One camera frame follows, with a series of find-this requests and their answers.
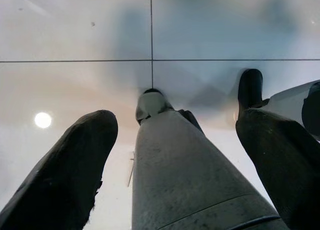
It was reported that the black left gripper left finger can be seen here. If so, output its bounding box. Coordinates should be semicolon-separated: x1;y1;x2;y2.
0;109;119;230

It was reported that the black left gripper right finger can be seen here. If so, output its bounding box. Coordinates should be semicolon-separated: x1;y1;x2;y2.
235;107;320;230

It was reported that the grey robot right leg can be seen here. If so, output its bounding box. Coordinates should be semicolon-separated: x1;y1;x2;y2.
237;68;320;142

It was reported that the grey robot leg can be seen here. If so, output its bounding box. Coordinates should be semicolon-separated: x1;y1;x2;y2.
237;68;320;142
131;88;291;230

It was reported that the grey robot left leg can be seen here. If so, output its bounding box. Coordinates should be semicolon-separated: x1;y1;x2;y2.
131;88;291;230

